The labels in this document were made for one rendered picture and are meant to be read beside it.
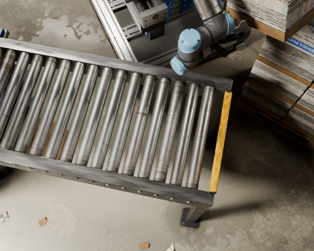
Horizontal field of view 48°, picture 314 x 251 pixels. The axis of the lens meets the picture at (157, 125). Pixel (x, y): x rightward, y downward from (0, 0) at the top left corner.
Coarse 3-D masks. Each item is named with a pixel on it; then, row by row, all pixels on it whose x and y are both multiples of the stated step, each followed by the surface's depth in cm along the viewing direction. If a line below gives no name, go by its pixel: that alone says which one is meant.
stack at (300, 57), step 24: (312, 24) 158; (264, 48) 167; (288, 48) 157; (312, 48) 154; (264, 72) 182; (312, 72) 161; (264, 96) 204; (288, 96) 189; (312, 96) 176; (264, 120) 229; (288, 120) 209; (312, 120) 195; (312, 144) 217
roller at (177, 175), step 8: (192, 88) 151; (192, 96) 150; (192, 104) 149; (184, 112) 149; (192, 112) 148; (184, 120) 147; (192, 120) 147; (184, 128) 145; (184, 136) 144; (184, 144) 143; (176, 152) 143; (184, 152) 142; (176, 160) 141; (184, 160) 141; (176, 168) 140; (184, 168) 141; (176, 176) 138; (176, 184) 138
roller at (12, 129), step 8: (40, 56) 158; (32, 64) 157; (40, 64) 158; (32, 72) 155; (24, 80) 155; (32, 80) 155; (24, 88) 153; (32, 88) 155; (24, 96) 152; (16, 104) 150; (24, 104) 151; (16, 112) 149; (24, 112) 151; (16, 120) 148; (8, 128) 146; (16, 128) 148; (8, 136) 145; (16, 136) 149; (0, 144) 145; (8, 144) 145
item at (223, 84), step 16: (16, 48) 160; (32, 48) 160; (48, 48) 159; (96, 64) 156; (112, 64) 156; (128, 64) 156; (144, 64) 156; (128, 80) 164; (144, 80) 160; (176, 80) 154; (192, 80) 153; (208, 80) 153; (224, 80) 152
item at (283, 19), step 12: (228, 0) 138; (240, 0) 133; (252, 0) 128; (264, 0) 123; (276, 0) 118; (288, 0) 114; (300, 0) 119; (312, 0) 125; (240, 12) 137; (252, 12) 132; (264, 12) 127; (276, 12) 122; (288, 12) 119; (300, 12) 124; (276, 24) 126; (288, 24) 123
